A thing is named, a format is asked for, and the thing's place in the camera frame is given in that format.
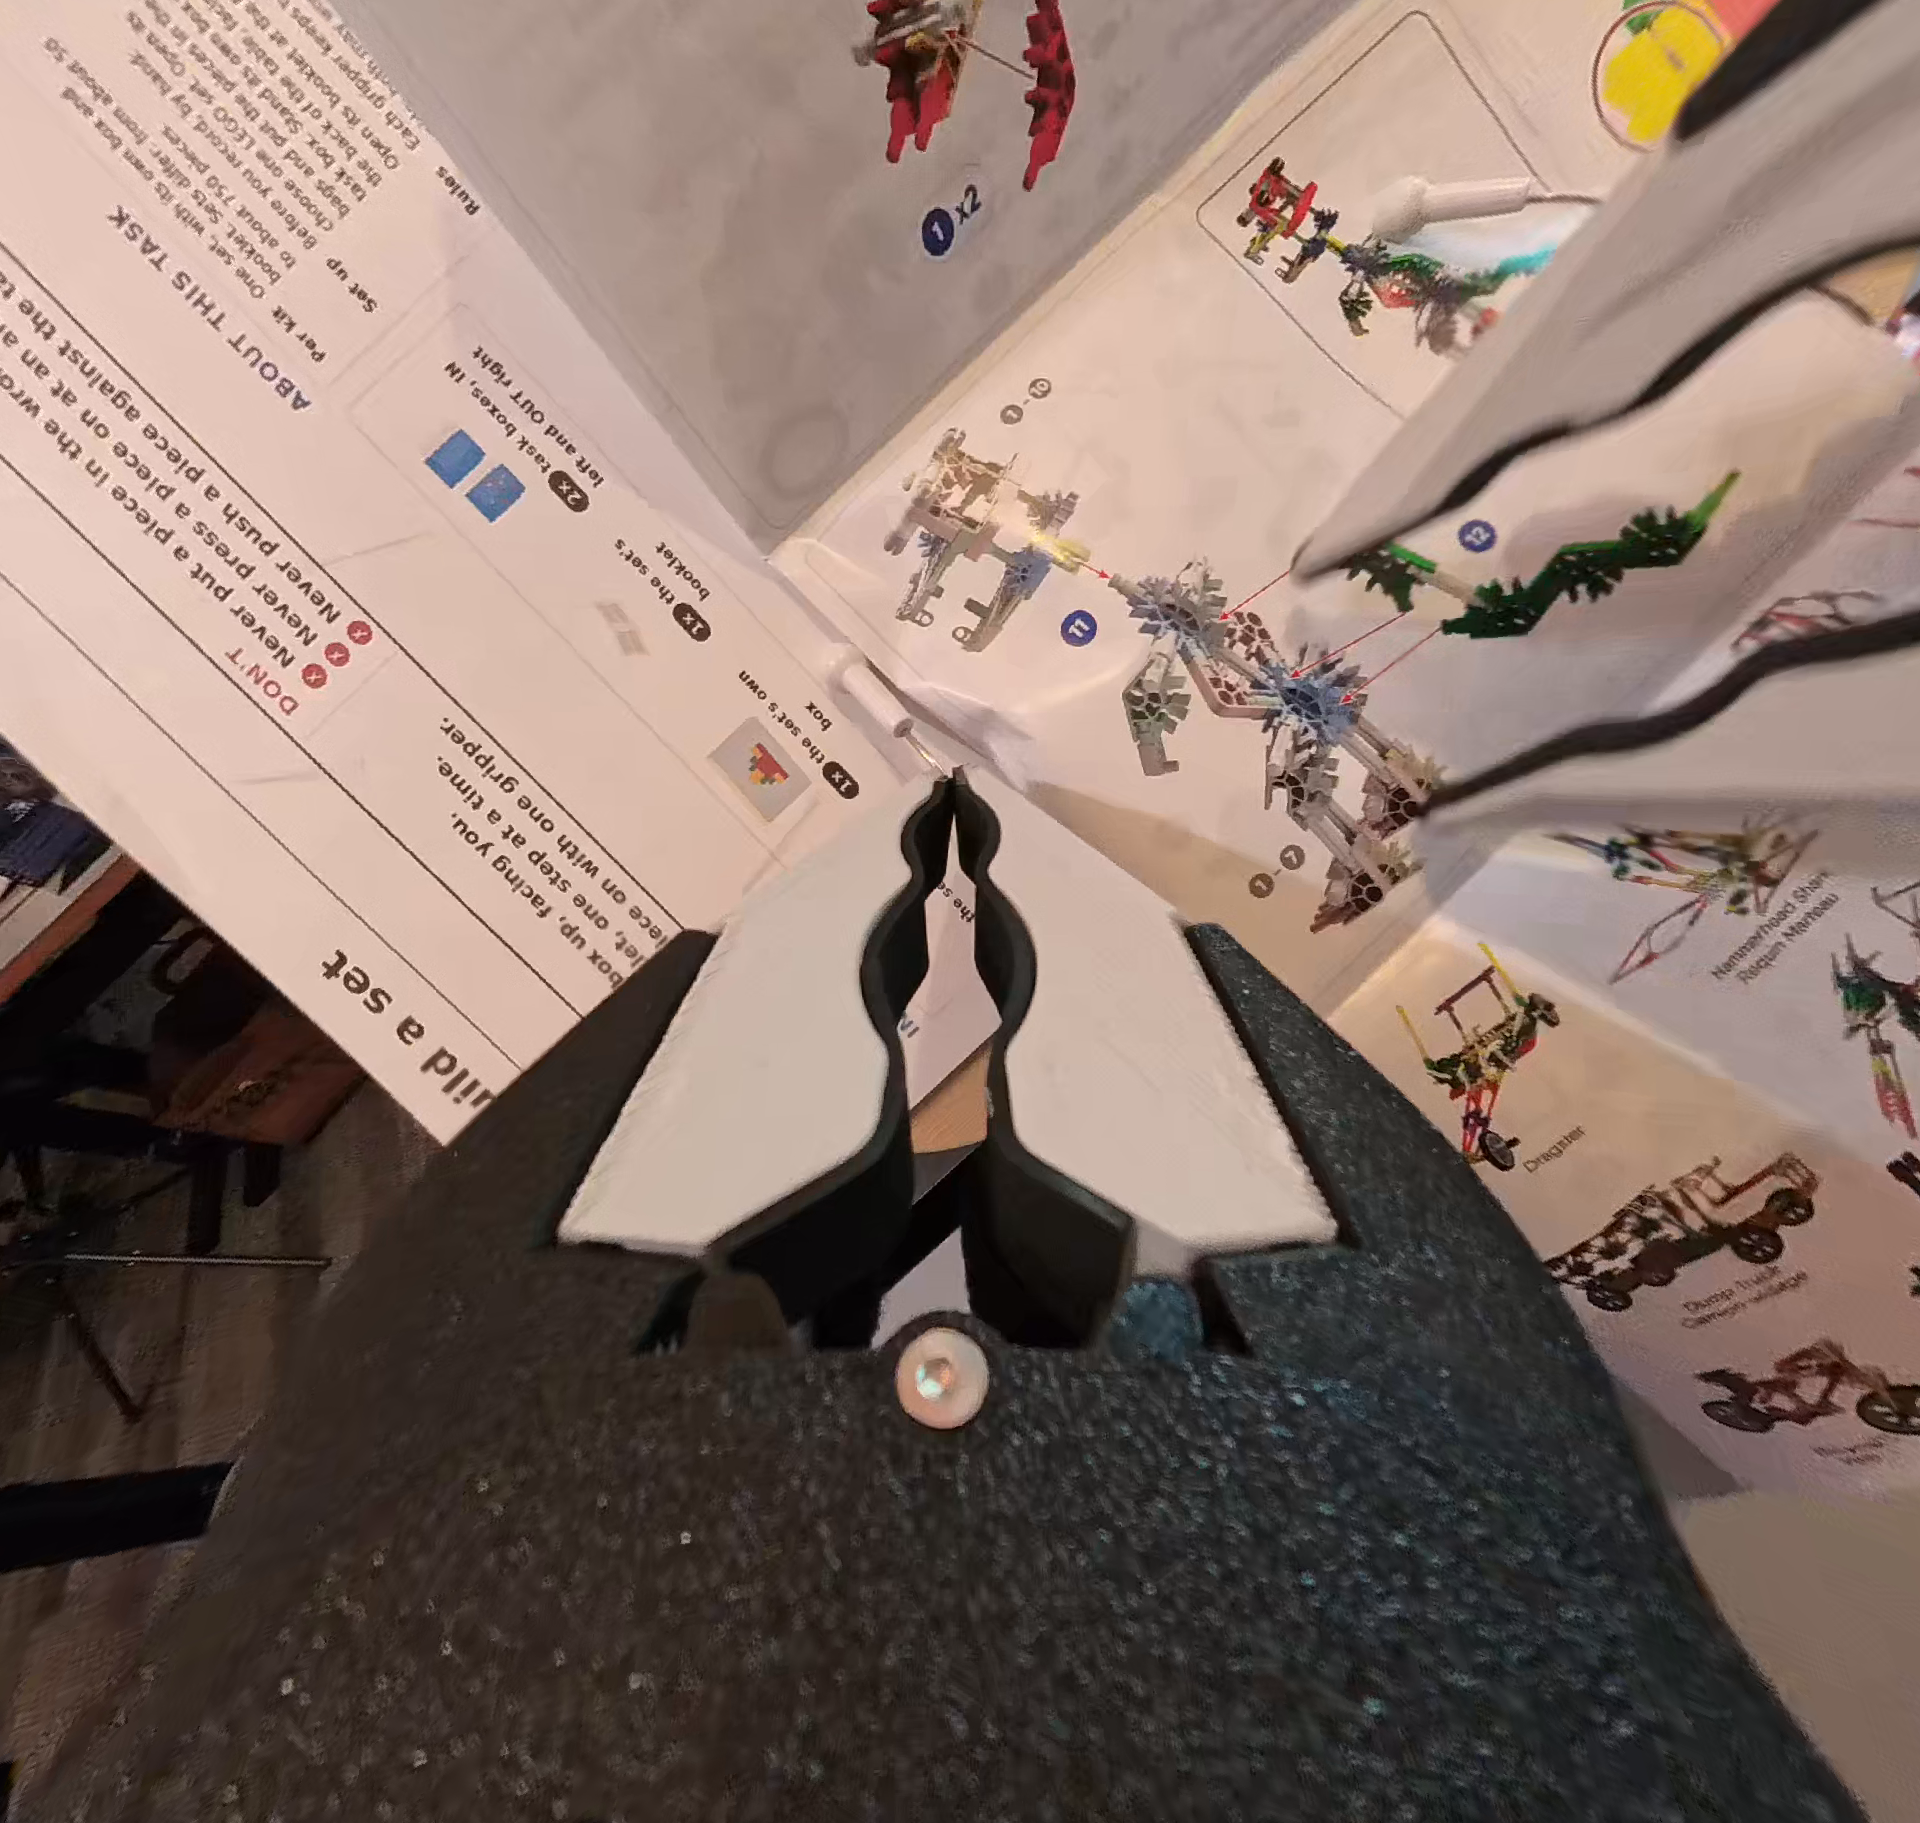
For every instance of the white task instruction board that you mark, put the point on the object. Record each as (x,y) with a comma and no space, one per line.
(226,428)

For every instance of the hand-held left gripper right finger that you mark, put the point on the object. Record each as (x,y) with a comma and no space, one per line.
(1169,1089)

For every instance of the building instruction sheet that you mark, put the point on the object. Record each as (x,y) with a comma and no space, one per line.
(1201,353)

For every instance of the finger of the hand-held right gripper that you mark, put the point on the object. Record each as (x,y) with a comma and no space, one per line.
(1726,766)
(1680,249)

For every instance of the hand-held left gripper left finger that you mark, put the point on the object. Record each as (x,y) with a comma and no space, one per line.
(734,1073)

